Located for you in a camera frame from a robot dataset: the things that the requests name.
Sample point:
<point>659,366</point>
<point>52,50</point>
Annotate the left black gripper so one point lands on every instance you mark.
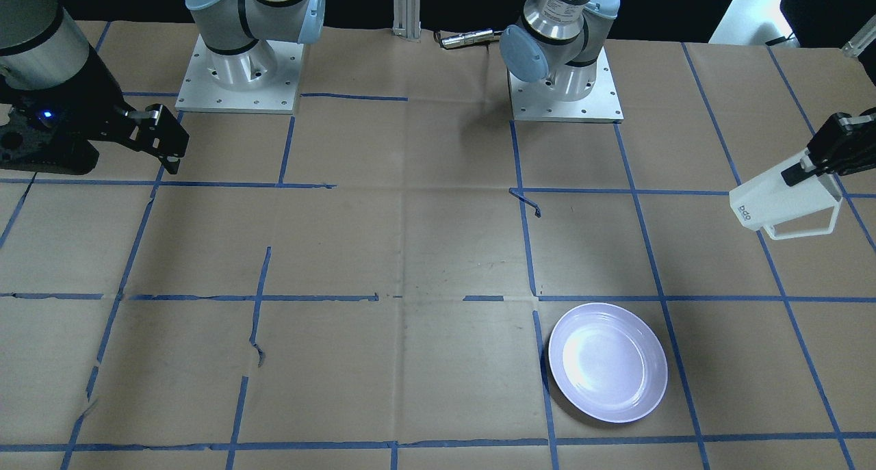
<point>839,139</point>

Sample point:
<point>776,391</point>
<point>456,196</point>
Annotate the white hexagonal cup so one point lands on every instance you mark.
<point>811,208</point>

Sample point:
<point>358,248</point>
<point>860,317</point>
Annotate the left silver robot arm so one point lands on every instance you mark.
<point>550,33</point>

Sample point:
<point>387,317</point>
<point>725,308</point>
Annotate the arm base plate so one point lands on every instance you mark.
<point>584,94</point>
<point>263,80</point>

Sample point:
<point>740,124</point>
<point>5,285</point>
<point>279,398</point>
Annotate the aluminium profile post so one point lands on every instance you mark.
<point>406,22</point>

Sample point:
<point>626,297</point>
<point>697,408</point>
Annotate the silver cable connector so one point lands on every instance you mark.
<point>467,39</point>

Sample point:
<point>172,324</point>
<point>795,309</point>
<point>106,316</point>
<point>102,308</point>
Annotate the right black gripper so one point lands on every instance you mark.
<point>98,101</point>

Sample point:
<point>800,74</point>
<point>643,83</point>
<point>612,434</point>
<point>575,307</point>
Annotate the lavender plate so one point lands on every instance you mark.
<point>608,363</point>

